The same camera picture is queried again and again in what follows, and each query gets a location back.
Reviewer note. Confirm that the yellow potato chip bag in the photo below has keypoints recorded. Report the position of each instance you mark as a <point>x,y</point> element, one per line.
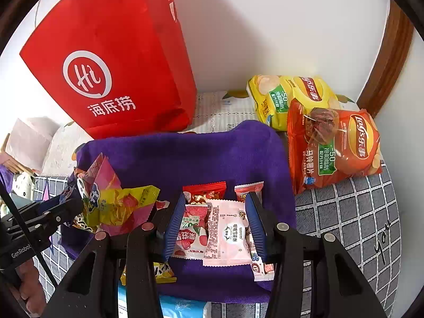
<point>275,99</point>

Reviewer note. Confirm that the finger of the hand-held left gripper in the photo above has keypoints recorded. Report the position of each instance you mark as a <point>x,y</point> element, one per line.
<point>43,205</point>
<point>61,213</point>

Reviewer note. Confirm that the yellow triangular snack packet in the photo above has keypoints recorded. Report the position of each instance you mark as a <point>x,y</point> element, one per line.
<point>164,271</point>

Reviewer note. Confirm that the person's left hand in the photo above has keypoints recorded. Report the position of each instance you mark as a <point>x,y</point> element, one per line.
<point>29,281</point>

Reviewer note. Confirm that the red paper shopping bag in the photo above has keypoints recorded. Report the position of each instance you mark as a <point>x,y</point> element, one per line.
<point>116,39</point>

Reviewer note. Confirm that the grey checkered bed sheet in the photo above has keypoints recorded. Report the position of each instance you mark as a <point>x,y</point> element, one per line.
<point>347,212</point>

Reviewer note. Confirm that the pink bear print snack bar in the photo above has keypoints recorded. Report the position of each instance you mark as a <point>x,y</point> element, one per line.
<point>263,268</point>

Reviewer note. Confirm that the blue white tissue pack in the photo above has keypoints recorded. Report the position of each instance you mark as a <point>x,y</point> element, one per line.
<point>185,308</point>

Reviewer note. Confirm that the brown wooden door frame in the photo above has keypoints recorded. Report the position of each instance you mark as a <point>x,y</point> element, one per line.
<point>387,59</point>

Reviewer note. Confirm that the pink packet with blue logo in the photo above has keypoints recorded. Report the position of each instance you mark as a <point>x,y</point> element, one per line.
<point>99,175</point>

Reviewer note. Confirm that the orange potato chip bag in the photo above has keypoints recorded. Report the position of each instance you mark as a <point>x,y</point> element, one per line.
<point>331,159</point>

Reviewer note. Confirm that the yellow and pink snack packet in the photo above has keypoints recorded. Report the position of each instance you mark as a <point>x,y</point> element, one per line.
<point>116,215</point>

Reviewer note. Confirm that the white paper bag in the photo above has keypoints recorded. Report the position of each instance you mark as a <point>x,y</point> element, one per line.
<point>29,139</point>

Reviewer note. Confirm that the purple towel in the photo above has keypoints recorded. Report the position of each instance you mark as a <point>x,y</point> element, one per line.
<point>198,159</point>

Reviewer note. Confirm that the pale pink pastry packet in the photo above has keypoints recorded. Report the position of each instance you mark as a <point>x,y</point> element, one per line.
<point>228,238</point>

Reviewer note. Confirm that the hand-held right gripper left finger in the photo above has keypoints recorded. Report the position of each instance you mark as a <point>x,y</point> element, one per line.
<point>175,230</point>

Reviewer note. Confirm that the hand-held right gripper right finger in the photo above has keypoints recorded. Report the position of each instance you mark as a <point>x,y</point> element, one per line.
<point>257,227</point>

